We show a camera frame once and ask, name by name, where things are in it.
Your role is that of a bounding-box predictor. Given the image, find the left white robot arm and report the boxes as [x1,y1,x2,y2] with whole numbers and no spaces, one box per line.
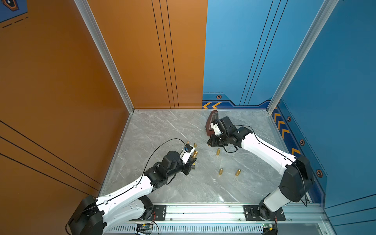
[65,147,197,235]

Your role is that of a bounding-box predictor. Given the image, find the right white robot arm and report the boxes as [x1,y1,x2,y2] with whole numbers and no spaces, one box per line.
[208,124,314,220]

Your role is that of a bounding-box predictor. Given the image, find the dark red metronome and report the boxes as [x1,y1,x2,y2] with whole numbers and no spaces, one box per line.
[205,110,218,137]

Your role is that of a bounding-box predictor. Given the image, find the left green circuit board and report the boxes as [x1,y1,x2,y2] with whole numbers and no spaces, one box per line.
[136,223,153,234]

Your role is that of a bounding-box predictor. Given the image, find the green circuit board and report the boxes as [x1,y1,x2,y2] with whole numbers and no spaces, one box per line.
[261,224,278,235]
[136,223,153,234]

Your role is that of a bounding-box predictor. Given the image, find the right green circuit board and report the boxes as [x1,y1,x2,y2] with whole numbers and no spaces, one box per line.
[261,224,278,235]

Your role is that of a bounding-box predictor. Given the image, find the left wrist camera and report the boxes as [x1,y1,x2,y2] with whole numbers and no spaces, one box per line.
[181,143,195,164]

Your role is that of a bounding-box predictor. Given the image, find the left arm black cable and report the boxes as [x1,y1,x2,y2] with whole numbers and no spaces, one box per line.
[140,137,186,183]

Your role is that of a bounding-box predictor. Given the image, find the left black mount plate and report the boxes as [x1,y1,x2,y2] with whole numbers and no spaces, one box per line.
[152,204,167,221]

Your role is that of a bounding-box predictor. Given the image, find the black mount plate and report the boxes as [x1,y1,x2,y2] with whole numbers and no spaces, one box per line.
[243,205,286,222]
[152,204,167,221]

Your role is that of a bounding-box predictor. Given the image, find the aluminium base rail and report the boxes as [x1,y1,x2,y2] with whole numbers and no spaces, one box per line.
[105,203,335,235]

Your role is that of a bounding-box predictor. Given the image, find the right black mount plate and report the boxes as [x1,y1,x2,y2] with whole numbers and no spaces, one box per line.
[243,205,286,222]

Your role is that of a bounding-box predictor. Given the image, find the right aluminium corner post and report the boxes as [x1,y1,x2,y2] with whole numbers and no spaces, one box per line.
[266,0,338,115]

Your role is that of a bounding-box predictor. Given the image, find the aluminium corner post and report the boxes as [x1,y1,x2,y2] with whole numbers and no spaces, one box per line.
[266,0,338,115]
[74,0,135,115]

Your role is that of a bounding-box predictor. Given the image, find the left aluminium corner post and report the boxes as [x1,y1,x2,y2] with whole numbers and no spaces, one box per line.
[74,0,135,115]

